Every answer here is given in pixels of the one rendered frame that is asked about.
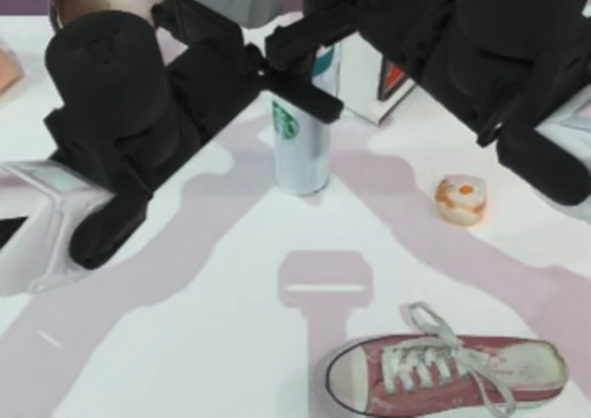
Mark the silver Starbucks can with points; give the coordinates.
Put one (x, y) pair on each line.
(302, 159)

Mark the white box with red print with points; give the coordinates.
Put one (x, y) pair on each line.
(365, 81)

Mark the toy egg toast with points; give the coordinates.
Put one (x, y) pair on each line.
(461, 200)

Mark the peach coloured object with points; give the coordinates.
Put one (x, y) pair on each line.
(8, 69)

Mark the red canvas sneaker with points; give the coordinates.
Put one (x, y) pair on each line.
(415, 372)

